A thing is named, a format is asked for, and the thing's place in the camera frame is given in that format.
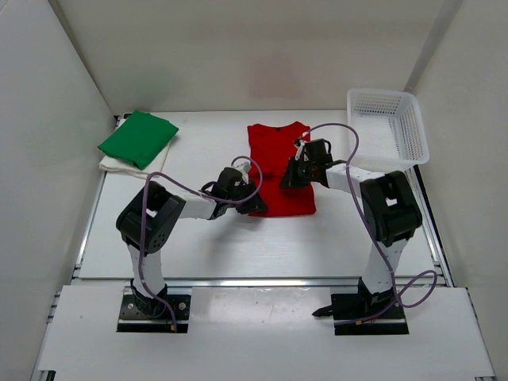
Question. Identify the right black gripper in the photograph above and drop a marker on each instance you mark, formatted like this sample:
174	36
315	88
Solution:
291	179

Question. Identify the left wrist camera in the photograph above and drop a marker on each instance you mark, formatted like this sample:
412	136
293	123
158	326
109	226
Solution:
244	168

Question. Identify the red t shirt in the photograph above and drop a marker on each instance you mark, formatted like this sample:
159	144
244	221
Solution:
272	148

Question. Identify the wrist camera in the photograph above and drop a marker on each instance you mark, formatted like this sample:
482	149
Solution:
301	150
244	168

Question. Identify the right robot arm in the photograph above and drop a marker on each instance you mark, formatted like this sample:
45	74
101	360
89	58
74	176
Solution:
387	205

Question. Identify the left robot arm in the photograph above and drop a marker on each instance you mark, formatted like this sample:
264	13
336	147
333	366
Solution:
148	220

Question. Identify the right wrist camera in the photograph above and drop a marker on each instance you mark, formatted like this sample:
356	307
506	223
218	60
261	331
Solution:
301	150

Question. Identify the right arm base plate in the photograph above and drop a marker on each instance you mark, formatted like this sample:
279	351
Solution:
364	314

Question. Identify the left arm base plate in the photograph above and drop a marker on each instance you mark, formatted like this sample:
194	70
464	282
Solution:
139	316

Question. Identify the white plastic basket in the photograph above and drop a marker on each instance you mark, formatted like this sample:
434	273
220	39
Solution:
390	128

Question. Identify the green t shirt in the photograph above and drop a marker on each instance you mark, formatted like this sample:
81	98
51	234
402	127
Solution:
139	139

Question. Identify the aluminium front rail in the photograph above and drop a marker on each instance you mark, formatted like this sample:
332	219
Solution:
261	282

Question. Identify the white t shirt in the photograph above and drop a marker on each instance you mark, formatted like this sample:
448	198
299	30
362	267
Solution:
112	165

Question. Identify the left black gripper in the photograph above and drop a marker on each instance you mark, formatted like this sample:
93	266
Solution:
255	204

